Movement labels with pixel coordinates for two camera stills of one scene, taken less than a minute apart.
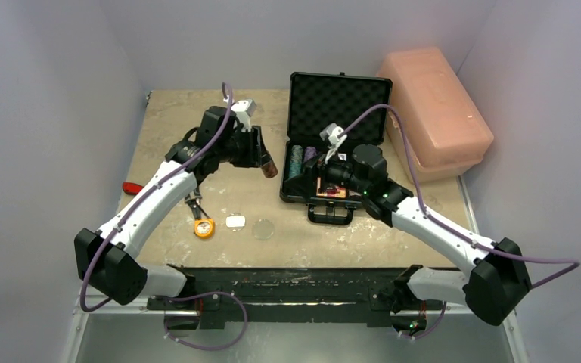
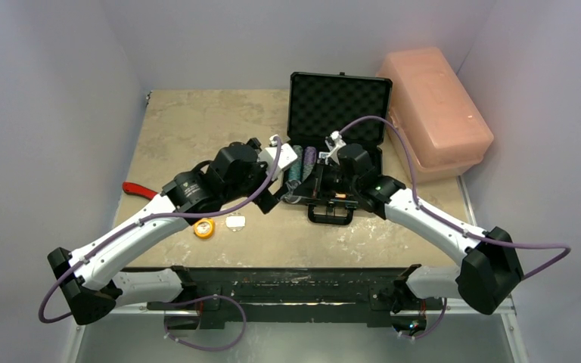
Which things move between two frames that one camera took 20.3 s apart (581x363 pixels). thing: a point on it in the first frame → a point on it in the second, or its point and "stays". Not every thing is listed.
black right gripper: [324, 173] → [321, 184]
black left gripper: [256, 155] → [266, 199]
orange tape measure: [203, 228] stays
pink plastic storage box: [447, 132] stays
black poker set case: [330, 115] stays
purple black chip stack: [310, 153] stays
